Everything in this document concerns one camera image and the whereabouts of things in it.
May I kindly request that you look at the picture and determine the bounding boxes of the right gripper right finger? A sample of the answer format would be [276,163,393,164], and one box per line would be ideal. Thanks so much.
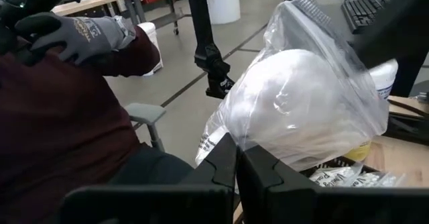
[237,145,361,224]

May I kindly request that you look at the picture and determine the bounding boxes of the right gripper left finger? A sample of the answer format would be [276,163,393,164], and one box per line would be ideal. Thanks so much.
[179,133,237,224]

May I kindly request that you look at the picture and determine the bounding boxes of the grey chair armrest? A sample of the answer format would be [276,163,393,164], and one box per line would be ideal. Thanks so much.
[124,102,168,153]

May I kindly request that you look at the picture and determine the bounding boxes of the white bucket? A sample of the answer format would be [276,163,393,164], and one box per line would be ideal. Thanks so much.
[137,21,164,77]

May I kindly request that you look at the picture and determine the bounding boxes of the person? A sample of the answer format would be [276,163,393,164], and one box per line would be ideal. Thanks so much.
[0,25,196,224]

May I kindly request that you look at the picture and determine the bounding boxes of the white round bin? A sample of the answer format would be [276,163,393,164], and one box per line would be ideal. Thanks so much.
[204,0,241,25]

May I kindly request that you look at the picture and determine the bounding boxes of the person's hand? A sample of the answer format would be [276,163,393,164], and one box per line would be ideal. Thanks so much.
[15,11,137,66]

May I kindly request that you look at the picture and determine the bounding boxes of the black keyboard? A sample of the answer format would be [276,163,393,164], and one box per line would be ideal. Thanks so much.
[341,0,386,34]

